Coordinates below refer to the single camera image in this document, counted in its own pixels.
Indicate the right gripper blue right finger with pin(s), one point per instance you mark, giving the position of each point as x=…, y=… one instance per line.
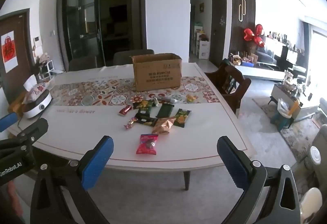
x=243, y=171

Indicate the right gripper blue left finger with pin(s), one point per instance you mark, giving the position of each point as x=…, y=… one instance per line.
x=95, y=160

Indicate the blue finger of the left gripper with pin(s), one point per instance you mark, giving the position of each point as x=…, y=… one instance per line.
x=7, y=121
x=32, y=133

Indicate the pink hawthorn snack bag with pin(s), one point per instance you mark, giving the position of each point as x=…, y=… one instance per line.
x=147, y=144

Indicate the small purple candy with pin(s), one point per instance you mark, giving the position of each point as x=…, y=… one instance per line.
x=131, y=123

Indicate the red candy bar wrapper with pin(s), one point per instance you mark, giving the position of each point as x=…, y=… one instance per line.
x=125, y=110

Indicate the green cracker snack bag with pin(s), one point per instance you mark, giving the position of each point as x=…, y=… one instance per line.
x=181, y=117

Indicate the dark cheese cracker pack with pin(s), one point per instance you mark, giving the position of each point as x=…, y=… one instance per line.
x=145, y=120

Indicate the yellow orange snack pouch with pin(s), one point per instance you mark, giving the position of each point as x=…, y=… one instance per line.
x=191, y=98

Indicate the tan crinkled snack bag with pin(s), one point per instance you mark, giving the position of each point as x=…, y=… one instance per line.
x=163, y=125

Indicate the dark long snack bar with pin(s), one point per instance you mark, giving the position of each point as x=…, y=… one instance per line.
x=167, y=100

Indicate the person's left hand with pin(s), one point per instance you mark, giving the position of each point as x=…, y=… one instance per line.
x=8, y=190

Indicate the white round appliance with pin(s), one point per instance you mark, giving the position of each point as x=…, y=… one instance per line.
x=32, y=109

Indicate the red paper door poster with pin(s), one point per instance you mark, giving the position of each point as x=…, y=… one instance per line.
x=8, y=49

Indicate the green yellow snack bag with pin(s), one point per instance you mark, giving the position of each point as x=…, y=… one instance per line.
x=143, y=106

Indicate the patterned table runner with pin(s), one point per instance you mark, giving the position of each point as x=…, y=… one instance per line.
x=122, y=92

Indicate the dark upholstered chair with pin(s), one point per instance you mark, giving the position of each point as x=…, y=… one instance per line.
x=83, y=63
x=125, y=57

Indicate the dark green snack pack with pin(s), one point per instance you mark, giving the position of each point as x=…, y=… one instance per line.
x=165, y=110

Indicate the small white green candy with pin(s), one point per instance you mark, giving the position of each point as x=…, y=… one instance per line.
x=156, y=102

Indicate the white tv cabinet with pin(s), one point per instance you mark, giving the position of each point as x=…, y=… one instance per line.
x=266, y=74

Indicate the brown wooden chair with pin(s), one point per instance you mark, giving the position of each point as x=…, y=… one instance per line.
x=231, y=84

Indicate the brown cardboard box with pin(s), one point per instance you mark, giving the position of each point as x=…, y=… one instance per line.
x=157, y=71

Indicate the white storage boxes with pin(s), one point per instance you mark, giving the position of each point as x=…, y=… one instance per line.
x=200, y=43

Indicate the red balloon bow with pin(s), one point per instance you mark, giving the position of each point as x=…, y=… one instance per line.
x=255, y=35

